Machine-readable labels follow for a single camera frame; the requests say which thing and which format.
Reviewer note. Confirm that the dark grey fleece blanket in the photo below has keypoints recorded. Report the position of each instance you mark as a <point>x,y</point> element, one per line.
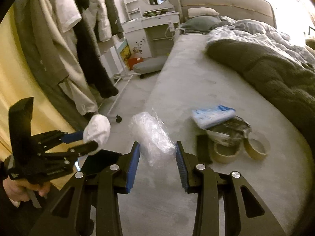
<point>285,84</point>

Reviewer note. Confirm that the white hanging t-shirt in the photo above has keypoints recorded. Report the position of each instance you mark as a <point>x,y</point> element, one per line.
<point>67,14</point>

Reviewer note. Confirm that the crumpled silver black wrapper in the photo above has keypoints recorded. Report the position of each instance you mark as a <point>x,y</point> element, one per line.
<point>230,133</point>

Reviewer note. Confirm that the black hanging coat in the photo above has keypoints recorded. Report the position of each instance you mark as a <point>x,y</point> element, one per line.
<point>89,55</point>

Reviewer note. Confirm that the dark green hanging garment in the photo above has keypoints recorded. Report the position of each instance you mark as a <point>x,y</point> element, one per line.
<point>114,20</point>

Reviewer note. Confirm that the grey cushioned stool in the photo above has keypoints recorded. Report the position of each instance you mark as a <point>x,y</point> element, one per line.
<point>150,65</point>

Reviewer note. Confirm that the white dressing table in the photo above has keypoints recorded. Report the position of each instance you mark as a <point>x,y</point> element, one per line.
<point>145,29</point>

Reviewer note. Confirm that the blue white tissue pack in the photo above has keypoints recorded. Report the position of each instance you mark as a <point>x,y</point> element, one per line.
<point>208,117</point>

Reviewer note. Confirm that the bed with grey sheet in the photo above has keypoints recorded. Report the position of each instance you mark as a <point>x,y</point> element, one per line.
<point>192,80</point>

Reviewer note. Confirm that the yellow picture book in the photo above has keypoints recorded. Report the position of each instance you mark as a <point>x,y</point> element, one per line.
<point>125,52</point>

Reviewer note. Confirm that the white charger with cable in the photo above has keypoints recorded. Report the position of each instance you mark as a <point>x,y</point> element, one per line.
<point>172,33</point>

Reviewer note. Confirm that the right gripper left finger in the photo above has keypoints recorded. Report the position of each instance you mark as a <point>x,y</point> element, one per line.
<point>88,202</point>

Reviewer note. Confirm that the grey upholstered headboard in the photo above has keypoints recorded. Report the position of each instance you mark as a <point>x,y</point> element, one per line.
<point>259,10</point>

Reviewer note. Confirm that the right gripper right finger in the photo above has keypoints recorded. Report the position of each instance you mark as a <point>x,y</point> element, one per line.
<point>245,212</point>

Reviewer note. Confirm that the white puffer jacket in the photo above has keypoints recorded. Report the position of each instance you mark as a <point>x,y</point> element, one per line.
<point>97,17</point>

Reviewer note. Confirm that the person's left hand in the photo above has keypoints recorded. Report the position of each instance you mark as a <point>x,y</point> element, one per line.
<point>16,191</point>

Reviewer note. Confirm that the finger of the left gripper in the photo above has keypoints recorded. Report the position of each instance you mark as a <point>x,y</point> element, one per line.
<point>73,137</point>
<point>88,148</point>

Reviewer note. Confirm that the red box on floor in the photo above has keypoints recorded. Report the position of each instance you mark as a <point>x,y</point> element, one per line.
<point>134,61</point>

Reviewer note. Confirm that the grey-green pillow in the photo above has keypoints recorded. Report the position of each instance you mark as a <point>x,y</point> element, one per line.
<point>202,24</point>

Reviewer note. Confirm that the brown tape roll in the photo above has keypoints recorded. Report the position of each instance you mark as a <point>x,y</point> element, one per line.
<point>223,154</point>
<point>257,145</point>

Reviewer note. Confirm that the beige hanging coat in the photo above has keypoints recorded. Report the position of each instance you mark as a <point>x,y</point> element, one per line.
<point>52,58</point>

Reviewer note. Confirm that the beige pillow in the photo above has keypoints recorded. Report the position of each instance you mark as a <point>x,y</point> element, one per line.
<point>201,11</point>

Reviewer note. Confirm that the blue white patterned duvet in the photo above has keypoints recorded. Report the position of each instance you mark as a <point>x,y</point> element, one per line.
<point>257,32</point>

